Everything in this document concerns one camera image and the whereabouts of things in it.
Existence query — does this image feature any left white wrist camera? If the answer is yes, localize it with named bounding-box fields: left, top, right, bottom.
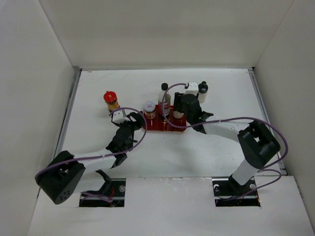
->
left=111, top=110, right=126, bottom=124

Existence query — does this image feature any soy sauce bottle black cap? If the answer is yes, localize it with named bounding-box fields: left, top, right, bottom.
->
left=158, top=83, right=171, bottom=117

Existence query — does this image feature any red rectangular tray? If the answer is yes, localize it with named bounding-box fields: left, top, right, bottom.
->
left=143, top=105, right=187, bottom=132

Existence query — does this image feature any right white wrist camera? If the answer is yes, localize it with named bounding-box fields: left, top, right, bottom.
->
left=184, top=82, right=199, bottom=97

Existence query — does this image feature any black top sugar shaker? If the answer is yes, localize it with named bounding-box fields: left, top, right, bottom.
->
left=198, top=81, right=209, bottom=103

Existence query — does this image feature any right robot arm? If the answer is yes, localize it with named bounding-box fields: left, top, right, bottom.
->
left=174, top=92, right=280, bottom=195

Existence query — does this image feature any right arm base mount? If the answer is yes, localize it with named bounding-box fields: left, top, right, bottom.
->
left=212, top=177, right=260, bottom=207

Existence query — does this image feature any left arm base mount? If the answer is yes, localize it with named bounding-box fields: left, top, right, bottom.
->
left=79, top=170, right=126, bottom=208

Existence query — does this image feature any small white lid jar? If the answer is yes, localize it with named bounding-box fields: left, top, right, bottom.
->
left=143, top=101, right=156, bottom=120

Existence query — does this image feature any clear top salt grinder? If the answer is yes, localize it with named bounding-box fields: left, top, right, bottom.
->
left=173, top=108, right=184, bottom=119

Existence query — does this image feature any right aluminium frame rail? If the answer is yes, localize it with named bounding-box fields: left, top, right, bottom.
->
left=248, top=67, right=287, bottom=176

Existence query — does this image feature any aluminium frame rail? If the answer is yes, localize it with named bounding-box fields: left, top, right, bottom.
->
left=49, top=66, right=82, bottom=163
left=248, top=67, right=287, bottom=176

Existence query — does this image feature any red lid sauce jar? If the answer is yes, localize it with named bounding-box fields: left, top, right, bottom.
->
left=103, top=91, right=120, bottom=113

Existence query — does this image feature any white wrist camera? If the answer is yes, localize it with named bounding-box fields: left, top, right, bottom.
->
left=184, top=82, right=199, bottom=97
left=111, top=110, right=126, bottom=124

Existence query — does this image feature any left aluminium frame rail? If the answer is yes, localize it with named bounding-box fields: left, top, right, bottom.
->
left=49, top=66, right=82, bottom=163

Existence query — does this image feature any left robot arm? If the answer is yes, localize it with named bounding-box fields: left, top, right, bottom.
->
left=34, top=109, right=147, bottom=205

